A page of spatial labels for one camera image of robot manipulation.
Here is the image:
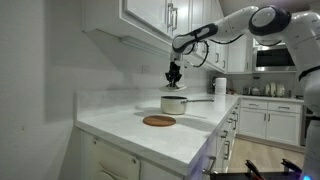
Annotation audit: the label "white wall cabinet door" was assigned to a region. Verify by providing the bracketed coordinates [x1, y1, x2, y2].
[172, 0, 193, 50]
[213, 0, 222, 68]
[205, 0, 214, 63]
[191, 0, 204, 58]
[123, 0, 169, 34]

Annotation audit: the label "white pot lid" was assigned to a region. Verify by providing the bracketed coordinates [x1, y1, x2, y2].
[158, 83, 188, 93]

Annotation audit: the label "steel microwave oven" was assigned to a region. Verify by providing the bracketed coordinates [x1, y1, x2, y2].
[253, 46, 298, 73]

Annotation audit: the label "white base cabinet unit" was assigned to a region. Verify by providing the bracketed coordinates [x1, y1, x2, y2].
[79, 103, 241, 180]

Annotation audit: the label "small counter canister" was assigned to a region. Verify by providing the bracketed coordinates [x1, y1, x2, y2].
[250, 86, 262, 96]

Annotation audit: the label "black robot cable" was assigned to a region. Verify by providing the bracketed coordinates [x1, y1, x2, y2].
[191, 33, 244, 69]

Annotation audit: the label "white wall cabinet unit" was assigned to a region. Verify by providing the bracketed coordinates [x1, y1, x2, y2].
[82, 0, 228, 73]

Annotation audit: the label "white pot with metal handle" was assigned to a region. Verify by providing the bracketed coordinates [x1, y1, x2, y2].
[160, 95, 215, 116]

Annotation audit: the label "white paper towel roll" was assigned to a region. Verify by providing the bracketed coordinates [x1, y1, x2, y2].
[214, 77, 228, 96]

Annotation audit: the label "white tall corner cabinet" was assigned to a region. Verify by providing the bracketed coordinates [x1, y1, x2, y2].
[227, 34, 254, 74]

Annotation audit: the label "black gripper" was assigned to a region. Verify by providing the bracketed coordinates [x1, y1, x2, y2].
[165, 61, 183, 88]

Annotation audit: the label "red black handled pliers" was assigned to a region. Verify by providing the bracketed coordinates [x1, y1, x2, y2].
[245, 159, 266, 180]
[280, 158, 303, 174]

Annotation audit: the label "white kitchen base cabinet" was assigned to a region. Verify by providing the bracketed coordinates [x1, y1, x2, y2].
[239, 97, 303, 147]

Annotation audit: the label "dark oven front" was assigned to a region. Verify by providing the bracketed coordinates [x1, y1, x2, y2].
[301, 107, 315, 148]

